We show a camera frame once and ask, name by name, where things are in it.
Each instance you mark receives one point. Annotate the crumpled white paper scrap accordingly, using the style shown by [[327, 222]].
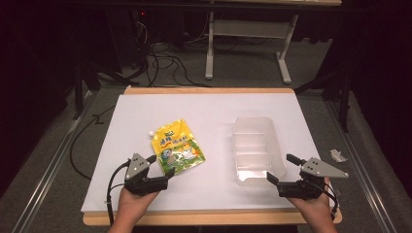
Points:
[[337, 156]]

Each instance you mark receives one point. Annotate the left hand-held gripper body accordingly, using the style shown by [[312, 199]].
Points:
[[137, 181]]

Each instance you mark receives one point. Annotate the person's left hand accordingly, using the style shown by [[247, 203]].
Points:
[[132, 202]]

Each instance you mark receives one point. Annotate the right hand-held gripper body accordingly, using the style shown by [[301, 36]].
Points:
[[315, 170]]

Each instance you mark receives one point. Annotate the person's right hand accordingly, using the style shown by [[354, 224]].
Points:
[[312, 207]]

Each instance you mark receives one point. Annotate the black computer tower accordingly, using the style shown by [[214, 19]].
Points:
[[134, 35]]

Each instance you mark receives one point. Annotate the black metal stand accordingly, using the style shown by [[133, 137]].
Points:
[[78, 93], [345, 97]]

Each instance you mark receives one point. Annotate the metal floor rail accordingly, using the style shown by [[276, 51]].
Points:
[[362, 181], [45, 181]]

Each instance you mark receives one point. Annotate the white table mat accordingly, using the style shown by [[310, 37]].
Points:
[[200, 110]]

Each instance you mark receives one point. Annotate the yellow spouted pouch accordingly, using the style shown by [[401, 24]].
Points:
[[176, 145]]

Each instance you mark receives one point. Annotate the white desk frame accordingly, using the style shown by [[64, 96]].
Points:
[[249, 29]]

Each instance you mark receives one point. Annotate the clear plastic container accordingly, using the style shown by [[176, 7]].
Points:
[[256, 152]]

